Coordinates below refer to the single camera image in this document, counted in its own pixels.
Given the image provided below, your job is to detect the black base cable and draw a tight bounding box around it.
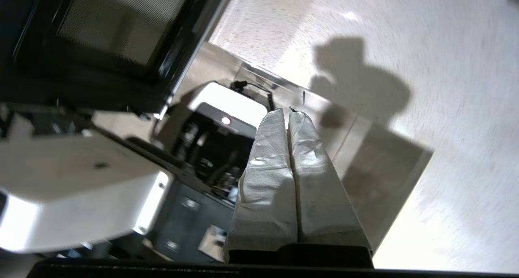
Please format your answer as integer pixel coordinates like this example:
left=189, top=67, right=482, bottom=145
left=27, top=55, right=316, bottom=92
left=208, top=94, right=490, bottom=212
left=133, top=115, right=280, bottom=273
left=229, top=79, right=277, bottom=109

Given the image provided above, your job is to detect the microwave door with dark glass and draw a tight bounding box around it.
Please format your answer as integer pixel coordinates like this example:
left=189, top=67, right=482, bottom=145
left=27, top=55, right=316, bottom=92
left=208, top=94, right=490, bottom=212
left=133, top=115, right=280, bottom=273
left=0, top=0, right=238, bottom=114

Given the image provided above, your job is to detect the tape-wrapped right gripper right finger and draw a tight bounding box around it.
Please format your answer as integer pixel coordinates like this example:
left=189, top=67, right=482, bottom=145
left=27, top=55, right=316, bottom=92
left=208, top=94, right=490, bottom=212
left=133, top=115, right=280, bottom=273
left=288, top=110, right=373, bottom=267

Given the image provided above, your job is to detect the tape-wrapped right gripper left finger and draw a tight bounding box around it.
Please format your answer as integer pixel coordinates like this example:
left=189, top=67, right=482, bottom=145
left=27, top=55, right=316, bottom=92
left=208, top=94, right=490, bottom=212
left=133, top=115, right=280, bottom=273
left=224, top=108, right=298, bottom=264

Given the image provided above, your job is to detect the white robot torso shell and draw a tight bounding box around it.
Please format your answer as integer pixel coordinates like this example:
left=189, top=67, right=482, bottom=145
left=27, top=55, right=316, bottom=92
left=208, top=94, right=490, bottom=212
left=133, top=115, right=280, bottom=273
left=0, top=126, right=176, bottom=255

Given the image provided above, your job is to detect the white and black robot base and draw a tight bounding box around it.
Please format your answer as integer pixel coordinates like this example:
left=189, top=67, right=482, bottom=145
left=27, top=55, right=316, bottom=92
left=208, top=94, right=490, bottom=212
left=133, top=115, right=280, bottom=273
left=150, top=80, right=270, bottom=266

